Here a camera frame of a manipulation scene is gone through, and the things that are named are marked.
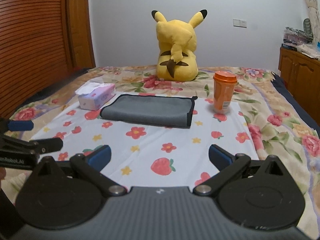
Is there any purple and grey towel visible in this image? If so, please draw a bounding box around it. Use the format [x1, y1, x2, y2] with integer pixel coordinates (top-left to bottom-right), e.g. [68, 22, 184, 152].
[100, 94, 197, 128]

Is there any white strawberry print cloth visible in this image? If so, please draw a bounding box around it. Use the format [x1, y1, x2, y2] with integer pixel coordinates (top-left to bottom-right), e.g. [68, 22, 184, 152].
[33, 98, 258, 188]

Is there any floral bed blanket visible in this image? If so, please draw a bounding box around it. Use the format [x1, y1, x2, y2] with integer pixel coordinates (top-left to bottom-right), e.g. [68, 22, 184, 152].
[10, 66, 319, 238]

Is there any purple tissue box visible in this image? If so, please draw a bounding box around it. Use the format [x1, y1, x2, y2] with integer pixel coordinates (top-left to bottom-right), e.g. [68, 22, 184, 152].
[75, 82, 116, 111]

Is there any orange plastic cup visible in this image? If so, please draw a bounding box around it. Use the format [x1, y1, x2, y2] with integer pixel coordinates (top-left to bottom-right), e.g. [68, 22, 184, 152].
[213, 70, 238, 114]

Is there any wooden slatted wardrobe door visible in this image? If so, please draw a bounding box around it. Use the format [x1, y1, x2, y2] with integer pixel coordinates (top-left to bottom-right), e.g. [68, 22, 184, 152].
[1, 0, 95, 118]

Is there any brown wooden cabinet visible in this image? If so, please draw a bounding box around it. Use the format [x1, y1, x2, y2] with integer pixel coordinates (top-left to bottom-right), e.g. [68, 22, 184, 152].
[278, 47, 319, 124]

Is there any yellow Pikachu plush toy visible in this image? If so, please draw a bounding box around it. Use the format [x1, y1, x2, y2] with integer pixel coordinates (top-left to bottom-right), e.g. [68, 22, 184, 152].
[151, 9, 208, 82]

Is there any stack of folded fabrics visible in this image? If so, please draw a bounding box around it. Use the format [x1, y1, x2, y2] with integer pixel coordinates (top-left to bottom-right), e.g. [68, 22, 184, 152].
[283, 27, 313, 46]

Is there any floral curtain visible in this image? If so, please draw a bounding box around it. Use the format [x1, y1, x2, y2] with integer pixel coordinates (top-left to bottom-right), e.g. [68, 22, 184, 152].
[305, 0, 319, 45]

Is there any white wall switch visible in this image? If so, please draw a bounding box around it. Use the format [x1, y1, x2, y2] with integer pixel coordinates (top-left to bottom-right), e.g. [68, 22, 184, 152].
[233, 19, 247, 28]

